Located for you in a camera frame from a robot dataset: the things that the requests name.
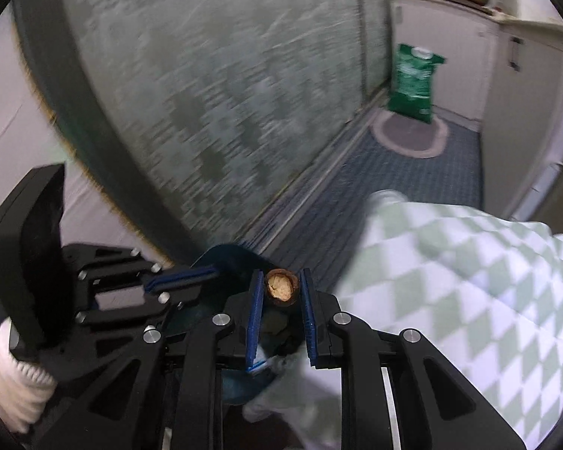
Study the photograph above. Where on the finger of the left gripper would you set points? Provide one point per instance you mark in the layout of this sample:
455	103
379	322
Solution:
180	278

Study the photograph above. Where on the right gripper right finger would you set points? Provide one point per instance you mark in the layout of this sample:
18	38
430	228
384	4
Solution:
398	390

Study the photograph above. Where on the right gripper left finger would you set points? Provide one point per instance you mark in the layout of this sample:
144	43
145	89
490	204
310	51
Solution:
128	375

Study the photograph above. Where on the brown walnut shell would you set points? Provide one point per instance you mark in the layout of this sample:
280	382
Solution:
282	287

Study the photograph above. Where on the cream sweater left forearm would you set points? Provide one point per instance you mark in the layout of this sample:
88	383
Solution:
25	388

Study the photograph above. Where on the blue trash bin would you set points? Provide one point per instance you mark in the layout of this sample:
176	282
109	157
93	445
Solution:
241	345

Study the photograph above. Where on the white kitchen cabinet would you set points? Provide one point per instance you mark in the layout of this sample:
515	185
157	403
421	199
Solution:
503	77

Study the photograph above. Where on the green white checkered tablecloth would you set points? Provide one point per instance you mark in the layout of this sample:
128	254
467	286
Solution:
488	293

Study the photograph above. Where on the frosted glass sliding door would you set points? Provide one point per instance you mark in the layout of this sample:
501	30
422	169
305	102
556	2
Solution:
196	114

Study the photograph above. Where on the oval grey floor mat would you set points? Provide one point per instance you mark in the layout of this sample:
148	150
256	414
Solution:
409	137

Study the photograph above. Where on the green rice bag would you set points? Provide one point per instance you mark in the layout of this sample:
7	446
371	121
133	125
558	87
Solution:
412	84

